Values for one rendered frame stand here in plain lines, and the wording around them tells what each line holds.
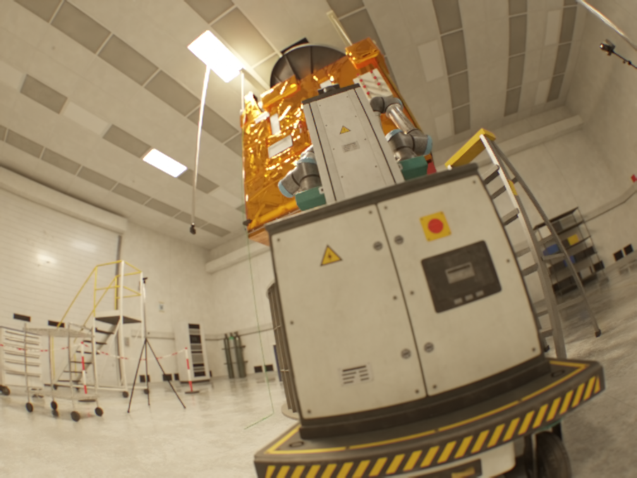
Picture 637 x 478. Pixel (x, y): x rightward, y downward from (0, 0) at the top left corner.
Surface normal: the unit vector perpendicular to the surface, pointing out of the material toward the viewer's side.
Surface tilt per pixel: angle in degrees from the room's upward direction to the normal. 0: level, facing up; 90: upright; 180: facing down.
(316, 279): 90
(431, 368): 90
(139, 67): 180
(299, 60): 130
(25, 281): 90
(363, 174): 90
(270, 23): 180
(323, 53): 137
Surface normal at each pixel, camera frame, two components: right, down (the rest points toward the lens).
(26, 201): 0.87, -0.33
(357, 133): -0.27, -0.33
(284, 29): 0.19, 0.90
